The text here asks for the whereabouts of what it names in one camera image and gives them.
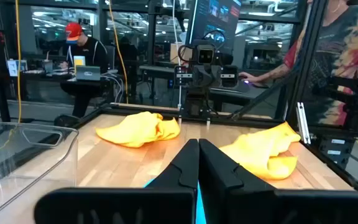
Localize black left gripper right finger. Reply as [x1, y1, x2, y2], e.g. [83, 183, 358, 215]
[198, 138, 358, 224]

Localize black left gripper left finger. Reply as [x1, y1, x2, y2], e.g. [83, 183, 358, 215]
[34, 138, 200, 224]

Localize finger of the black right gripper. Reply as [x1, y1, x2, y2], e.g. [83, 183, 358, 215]
[174, 65, 193, 88]
[221, 65, 239, 88]

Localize orange microfiber towel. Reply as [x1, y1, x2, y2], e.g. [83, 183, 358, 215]
[218, 121, 302, 182]
[94, 111, 181, 149]

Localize black desk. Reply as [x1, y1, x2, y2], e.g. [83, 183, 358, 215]
[209, 81, 272, 108]

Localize dark display panel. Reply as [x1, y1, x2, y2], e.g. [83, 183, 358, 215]
[185, 0, 242, 56]

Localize grey laptop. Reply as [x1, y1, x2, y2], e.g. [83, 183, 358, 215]
[75, 65, 101, 82]

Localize black control box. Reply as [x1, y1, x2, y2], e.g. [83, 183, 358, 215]
[318, 136, 357, 170]

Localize person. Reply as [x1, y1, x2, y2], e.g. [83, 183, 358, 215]
[59, 22, 110, 119]
[239, 0, 358, 127]

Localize clear plastic bin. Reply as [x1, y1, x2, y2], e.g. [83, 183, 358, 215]
[0, 121, 80, 224]

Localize small white monitor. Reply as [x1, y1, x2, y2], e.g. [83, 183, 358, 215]
[6, 59, 29, 77]

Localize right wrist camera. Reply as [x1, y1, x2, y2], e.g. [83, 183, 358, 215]
[196, 44, 216, 65]

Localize white metal bracket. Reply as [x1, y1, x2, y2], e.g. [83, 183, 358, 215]
[296, 101, 312, 145]

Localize black post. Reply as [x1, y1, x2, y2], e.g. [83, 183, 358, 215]
[0, 0, 12, 123]

